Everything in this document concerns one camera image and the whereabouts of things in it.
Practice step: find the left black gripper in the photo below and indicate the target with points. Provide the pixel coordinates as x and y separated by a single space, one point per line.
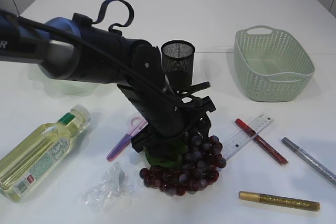
168 120

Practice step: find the purple grape bunch with leaf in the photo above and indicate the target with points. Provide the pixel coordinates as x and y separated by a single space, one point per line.
197 167

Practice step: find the clear plastic sheet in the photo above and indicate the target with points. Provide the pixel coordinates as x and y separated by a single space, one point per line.
114 183

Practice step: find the yellow oil bottle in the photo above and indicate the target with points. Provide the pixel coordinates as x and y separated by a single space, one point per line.
26 165

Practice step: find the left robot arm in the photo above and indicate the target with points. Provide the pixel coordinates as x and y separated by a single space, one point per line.
75 50

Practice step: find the clear plastic ruler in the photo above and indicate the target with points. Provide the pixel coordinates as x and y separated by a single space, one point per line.
245 133

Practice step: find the red glitter pen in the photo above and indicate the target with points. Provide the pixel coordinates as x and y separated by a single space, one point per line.
262 143

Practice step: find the black mesh pen holder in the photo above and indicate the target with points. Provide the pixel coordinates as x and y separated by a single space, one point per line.
178 62

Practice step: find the gold glitter pen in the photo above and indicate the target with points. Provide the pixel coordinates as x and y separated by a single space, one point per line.
280 201

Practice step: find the green woven plastic basket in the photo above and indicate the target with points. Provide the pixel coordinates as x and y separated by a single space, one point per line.
271 65

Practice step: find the silver glitter pen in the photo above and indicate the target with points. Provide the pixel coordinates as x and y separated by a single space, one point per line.
310 160

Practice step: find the translucent green wavy plate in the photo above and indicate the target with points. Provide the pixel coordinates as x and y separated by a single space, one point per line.
58 88

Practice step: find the pink purple scissors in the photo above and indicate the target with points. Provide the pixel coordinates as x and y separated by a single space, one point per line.
135 125

